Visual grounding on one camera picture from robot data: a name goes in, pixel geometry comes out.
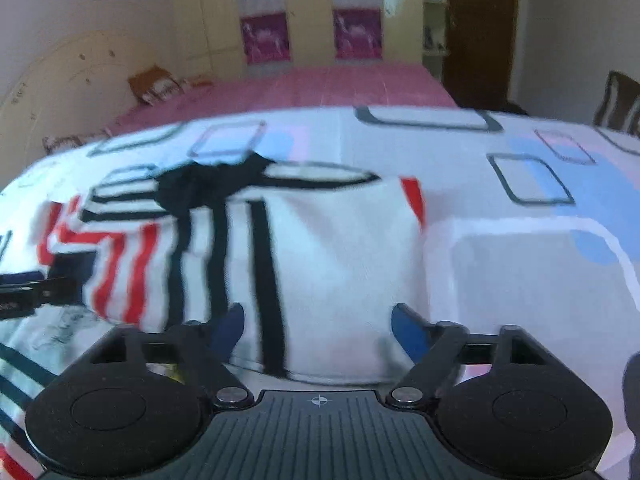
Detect wall shelf unit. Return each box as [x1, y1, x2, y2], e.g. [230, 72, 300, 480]
[422, 0, 449, 70]

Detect brown wooden door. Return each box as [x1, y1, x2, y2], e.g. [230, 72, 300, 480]
[444, 0, 519, 110]

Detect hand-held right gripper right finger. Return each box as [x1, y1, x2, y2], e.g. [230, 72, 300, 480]
[387, 304, 550, 407]

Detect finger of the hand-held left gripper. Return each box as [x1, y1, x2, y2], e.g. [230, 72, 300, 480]
[0, 271, 68, 317]

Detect pink bed sheet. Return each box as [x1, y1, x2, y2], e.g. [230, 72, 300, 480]
[107, 62, 458, 136]

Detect cream bed headboard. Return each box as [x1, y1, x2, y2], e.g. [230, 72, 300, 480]
[0, 30, 182, 193]

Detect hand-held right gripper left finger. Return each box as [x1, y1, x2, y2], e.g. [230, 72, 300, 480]
[75, 302, 251, 408]

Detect brown wooden chair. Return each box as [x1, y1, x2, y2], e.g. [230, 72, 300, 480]
[592, 71, 640, 137]

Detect printed blanket with squares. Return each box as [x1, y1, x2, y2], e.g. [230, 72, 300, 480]
[0, 105, 640, 480]

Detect striped white knit sweater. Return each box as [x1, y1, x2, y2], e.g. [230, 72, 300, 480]
[37, 152, 431, 386]

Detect brown patterned pillow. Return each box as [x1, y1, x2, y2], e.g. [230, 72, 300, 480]
[42, 131, 111, 155]
[127, 66, 183, 106]

